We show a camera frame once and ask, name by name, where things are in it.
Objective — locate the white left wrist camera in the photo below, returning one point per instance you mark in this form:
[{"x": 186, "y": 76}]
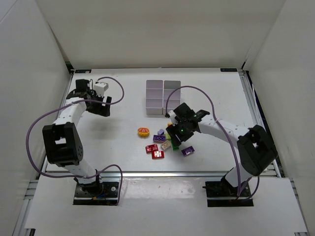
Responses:
[{"x": 100, "y": 88}]

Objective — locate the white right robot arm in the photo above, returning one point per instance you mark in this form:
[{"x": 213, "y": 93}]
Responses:
[{"x": 252, "y": 147}]

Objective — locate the dark green lego brick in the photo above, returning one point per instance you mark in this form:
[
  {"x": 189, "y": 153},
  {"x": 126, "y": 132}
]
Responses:
[{"x": 175, "y": 147}]

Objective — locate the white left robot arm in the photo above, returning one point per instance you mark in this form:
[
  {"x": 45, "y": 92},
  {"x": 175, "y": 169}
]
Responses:
[{"x": 61, "y": 139}]

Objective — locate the purple lego brick with holes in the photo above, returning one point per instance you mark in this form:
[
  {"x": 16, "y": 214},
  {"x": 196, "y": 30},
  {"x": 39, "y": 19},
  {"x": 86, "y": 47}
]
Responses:
[{"x": 159, "y": 139}]

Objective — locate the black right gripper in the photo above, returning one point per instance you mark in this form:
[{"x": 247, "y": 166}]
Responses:
[{"x": 175, "y": 136}]

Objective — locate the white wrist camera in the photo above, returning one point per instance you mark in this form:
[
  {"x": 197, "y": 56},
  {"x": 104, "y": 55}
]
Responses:
[
  {"x": 172, "y": 117},
  {"x": 100, "y": 88}
]

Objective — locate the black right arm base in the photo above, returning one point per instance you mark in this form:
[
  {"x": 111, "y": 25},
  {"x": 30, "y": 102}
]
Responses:
[{"x": 220, "y": 196}]

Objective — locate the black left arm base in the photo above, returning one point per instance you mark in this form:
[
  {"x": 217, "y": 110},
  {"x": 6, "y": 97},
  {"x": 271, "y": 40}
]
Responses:
[{"x": 105, "y": 195}]

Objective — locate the orange round lego piece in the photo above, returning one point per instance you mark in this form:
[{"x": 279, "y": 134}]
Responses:
[{"x": 143, "y": 132}]

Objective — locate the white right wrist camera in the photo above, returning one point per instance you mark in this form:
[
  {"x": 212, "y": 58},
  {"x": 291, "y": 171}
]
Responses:
[{"x": 172, "y": 117}]

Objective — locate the small lilac lego brick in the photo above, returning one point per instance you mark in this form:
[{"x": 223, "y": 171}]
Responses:
[{"x": 160, "y": 132}]

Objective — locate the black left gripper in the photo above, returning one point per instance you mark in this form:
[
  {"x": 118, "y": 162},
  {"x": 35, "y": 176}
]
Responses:
[{"x": 102, "y": 107}]

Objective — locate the purple lego brick right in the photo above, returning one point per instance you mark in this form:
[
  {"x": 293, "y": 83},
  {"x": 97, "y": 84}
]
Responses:
[{"x": 188, "y": 151}]

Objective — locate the red lego brick left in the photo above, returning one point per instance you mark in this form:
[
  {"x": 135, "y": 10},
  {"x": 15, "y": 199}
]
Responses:
[{"x": 151, "y": 148}]

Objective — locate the red lego brick with dots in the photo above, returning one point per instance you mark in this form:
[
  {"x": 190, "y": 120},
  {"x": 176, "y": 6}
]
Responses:
[{"x": 157, "y": 155}]

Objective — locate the tan lego brick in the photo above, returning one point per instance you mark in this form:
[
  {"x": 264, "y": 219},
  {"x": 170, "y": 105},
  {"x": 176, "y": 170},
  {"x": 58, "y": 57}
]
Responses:
[{"x": 166, "y": 145}]

